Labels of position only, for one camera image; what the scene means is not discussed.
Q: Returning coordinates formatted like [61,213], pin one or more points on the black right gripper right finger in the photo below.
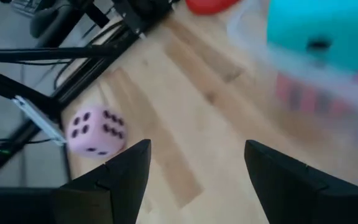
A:
[306,199]

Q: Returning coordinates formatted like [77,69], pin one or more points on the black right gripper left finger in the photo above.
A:
[73,205]

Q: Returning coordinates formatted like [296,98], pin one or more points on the large pink foam die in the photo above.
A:
[95,143]

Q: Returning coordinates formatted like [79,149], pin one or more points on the large red foam die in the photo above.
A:
[306,99]

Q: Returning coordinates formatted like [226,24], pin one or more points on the clear plastic container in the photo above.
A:
[250,34]

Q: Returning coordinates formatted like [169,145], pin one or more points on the large teal foam die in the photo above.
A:
[337,18]

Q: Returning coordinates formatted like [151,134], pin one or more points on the red desk lamp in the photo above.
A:
[210,6]

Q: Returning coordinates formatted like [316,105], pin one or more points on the silver aluminium bracket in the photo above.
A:
[39,119]

